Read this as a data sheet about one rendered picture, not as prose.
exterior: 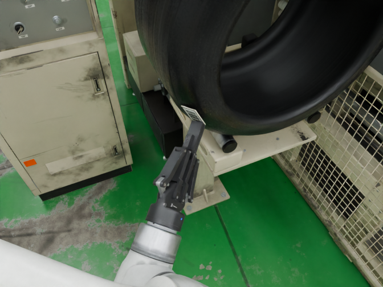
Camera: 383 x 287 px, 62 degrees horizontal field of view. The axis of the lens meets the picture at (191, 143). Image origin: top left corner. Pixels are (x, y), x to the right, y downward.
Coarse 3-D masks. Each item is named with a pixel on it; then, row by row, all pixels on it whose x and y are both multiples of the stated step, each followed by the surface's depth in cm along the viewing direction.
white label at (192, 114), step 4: (184, 108) 68; (188, 108) 67; (188, 112) 69; (192, 112) 68; (196, 112) 66; (192, 116) 70; (196, 116) 69; (192, 120) 73; (196, 120) 71; (200, 120) 69
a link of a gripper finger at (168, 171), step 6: (174, 150) 66; (174, 156) 64; (180, 156) 64; (168, 162) 64; (174, 162) 63; (180, 162) 64; (168, 168) 63; (174, 168) 63; (162, 174) 63; (168, 174) 62; (156, 180) 62; (162, 180) 61; (168, 180) 62; (162, 186) 60
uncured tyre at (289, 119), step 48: (144, 0) 63; (192, 0) 51; (240, 0) 51; (336, 0) 89; (144, 48) 75; (192, 48) 56; (240, 48) 101; (288, 48) 101; (336, 48) 90; (192, 96) 64; (240, 96) 97; (288, 96) 95; (336, 96) 85
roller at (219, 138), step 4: (212, 132) 89; (216, 136) 87; (220, 136) 86; (224, 136) 85; (228, 136) 85; (232, 136) 86; (216, 140) 88; (220, 140) 86; (224, 140) 85; (228, 140) 84; (232, 140) 84; (220, 144) 86; (224, 144) 85; (228, 144) 84; (232, 144) 84; (236, 144) 85; (224, 148) 85; (228, 148) 85; (232, 148) 86; (224, 152) 86; (228, 152) 86
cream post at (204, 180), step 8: (184, 128) 146; (184, 136) 150; (200, 160) 151; (200, 168) 156; (208, 168) 160; (200, 176) 162; (208, 176) 165; (200, 184) 168; (208, 184) 172; (200, 192) 174; (208, 192) 178
